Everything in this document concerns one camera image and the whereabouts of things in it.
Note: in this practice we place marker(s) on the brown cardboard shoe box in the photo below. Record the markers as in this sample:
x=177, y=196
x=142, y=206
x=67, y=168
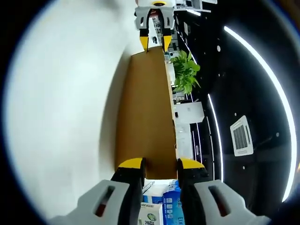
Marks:
x=145, y=105

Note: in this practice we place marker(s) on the green potted plant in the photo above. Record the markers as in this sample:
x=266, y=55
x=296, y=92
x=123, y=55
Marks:
x=185, y=70

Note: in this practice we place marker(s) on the ceiling air conditioner vent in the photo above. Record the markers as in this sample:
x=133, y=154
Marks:
x=241, y=136

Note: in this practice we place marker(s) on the white printed carton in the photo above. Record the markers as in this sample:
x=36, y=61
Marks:
x=150, y=213

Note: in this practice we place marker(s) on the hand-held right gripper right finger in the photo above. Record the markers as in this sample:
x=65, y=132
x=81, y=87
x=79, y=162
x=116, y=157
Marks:
x=201, y=204

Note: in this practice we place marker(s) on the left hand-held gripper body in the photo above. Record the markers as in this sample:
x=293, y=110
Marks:
x=143, y=2

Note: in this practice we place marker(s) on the soft blue wet wipes pack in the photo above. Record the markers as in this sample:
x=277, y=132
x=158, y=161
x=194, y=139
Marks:
x=171, y=206

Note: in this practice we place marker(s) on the curved ceiling light strip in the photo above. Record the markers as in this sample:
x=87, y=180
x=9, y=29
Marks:
x=216, y=131
x=281, y=93

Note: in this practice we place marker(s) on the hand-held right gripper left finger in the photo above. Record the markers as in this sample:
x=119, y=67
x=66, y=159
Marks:
x=107, y=204

